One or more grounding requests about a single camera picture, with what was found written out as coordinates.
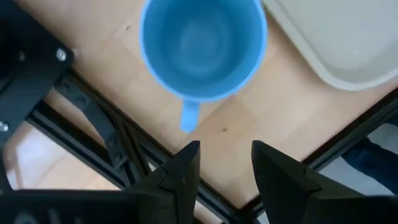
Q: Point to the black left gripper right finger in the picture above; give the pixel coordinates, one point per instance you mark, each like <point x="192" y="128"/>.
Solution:
<point x="280" y="186"/>

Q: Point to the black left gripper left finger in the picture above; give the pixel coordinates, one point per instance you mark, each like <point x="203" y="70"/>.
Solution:
<point x="174" y="193"/>

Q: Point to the blue plastic mug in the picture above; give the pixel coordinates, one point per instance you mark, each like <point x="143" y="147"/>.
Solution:
<point x="202" y="46"/>

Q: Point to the beige plastic tray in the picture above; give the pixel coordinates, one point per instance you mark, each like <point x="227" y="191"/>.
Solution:
<point x="342" y="37"/>

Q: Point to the black aluminium table frame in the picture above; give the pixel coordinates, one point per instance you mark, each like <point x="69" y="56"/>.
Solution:
<point x="357" y="130"/>

